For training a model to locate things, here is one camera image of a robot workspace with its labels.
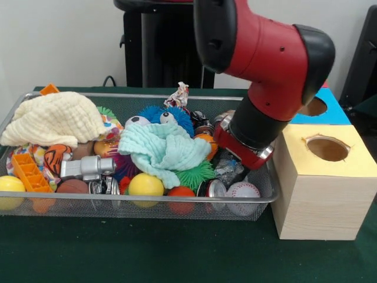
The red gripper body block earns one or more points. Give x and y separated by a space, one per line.
241 153

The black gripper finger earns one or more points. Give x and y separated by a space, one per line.
244 174

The crushed clear plastic bottle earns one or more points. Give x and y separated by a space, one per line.
228 172

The mint green waffle cloth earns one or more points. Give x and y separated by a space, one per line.
153 147

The cream waffle cloth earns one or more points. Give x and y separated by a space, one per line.
53 118

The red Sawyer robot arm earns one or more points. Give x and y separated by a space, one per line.
265 59

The wooden box with three holes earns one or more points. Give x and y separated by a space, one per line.
324 200

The shallow clear mesh bin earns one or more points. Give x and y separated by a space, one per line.
117 207

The white toy baseball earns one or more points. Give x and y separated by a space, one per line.
243 191

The crushed red can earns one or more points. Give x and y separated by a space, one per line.
216 187

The crushed silver can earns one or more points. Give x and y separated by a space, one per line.
224 118

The plain orange ball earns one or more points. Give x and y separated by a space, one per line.
181 193

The yellow ball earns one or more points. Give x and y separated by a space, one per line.
145 184
11 185

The dark green tablecloth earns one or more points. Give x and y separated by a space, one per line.
176 250

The silver plastic toy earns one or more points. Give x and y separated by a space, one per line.
88 168

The black chair back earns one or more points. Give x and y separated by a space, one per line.
365 59

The long orange toy brick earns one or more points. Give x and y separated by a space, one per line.
29 174

